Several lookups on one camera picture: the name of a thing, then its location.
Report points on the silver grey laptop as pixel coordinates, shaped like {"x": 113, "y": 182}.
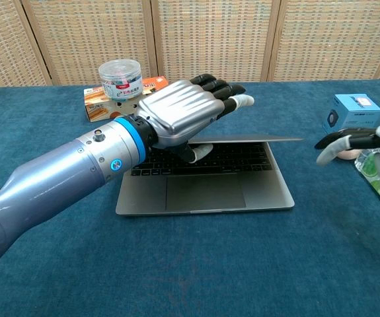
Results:
{"x": 206, "y": 193}

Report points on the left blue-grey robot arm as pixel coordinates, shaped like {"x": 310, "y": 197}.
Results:
{"x": 60, "y": 171}

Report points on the clear bottle with green label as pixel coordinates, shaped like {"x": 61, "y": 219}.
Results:
{"x": 368, "y": 165}

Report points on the orange snack carton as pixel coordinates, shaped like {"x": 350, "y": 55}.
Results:
{"x": 97, "y": 110}

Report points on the light blue cube box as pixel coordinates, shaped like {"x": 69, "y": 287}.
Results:
{"x": 355, "y": 110}

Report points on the peach coloured ball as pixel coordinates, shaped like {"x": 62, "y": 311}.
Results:
{"x": 349, "y": 155}

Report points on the woven rattan wall panels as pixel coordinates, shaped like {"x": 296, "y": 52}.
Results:
{"x": 209, "y": 36}

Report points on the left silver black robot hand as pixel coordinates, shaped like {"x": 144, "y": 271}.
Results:
{"x": 179, "y": 109}

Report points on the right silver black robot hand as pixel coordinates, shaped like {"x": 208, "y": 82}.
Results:
{"x": 358, "y": 140}

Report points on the teal table cloth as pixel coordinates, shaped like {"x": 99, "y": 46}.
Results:
{"x": 189, "y": 264}

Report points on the clear plastic jar of clips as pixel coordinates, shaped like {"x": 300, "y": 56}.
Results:
{"x": 120, "y": 79}

